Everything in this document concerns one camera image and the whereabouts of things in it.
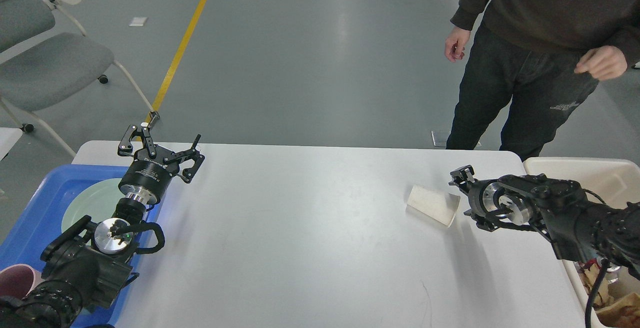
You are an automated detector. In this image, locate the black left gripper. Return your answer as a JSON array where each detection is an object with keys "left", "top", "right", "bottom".
[{"left": 118, "top": 124, "right": 206, "bottom": 205}]

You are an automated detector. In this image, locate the grey floor plate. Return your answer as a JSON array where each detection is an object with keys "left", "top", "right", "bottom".
[{"left": 430, "top": 130, "right": 451, "bottom": 148}]

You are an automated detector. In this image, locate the grey chair left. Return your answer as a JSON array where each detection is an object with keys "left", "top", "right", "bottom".
[{"left": 0, "top": 0, "right": 142, "bottom": 156}]

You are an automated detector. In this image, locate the person's left hand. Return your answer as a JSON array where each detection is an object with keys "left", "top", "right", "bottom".
[{"left": 574, "top": 45, "right": 629, "bottom": 81}]

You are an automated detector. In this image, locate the brown paper bag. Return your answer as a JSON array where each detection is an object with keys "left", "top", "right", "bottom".
[{"left": 596, "top": 293, "right": 640, "bottom": 327}]

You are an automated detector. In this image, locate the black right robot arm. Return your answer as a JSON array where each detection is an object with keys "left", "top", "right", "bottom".
[{"left": 450, "top": 165, "right": 640, "bottom": 327}]

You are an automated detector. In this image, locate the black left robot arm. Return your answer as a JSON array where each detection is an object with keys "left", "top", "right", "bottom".
[{"left": 1, "top": 123, "right": 205, "bottom": 327}]

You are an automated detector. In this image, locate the light green plate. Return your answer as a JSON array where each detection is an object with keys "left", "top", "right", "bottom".
[{"left": 61, "top": 178, "right": 125, "bottom": 232}]

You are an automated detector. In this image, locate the person in dark sweater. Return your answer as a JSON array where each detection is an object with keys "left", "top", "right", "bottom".
[{"left": 446, "top": 0, "right": 639, "bottom": 161}]

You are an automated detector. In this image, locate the blue plastic tray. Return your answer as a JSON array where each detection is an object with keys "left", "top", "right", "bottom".
[{"left": 1, "top": 165, "right": 157, "bottom": 327}]

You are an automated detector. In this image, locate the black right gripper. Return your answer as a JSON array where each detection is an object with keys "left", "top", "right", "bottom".
[{"left": 448, "top": 165, "right": 505, "bottom": 232}]

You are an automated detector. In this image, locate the pink mug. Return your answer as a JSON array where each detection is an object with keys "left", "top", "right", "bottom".
[{"left": 0, "top": 263, "right": 43, "bottom": 299}]

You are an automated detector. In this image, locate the person's right hand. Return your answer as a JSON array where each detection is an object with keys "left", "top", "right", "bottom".
[{"left": 444, "top": 26, "right": 471, "bottom": 63}]

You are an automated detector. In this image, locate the beige plastic bin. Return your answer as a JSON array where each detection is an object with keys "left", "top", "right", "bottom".
[{"left": 523, "top": 157, "right": 640, "bottom": 327}]

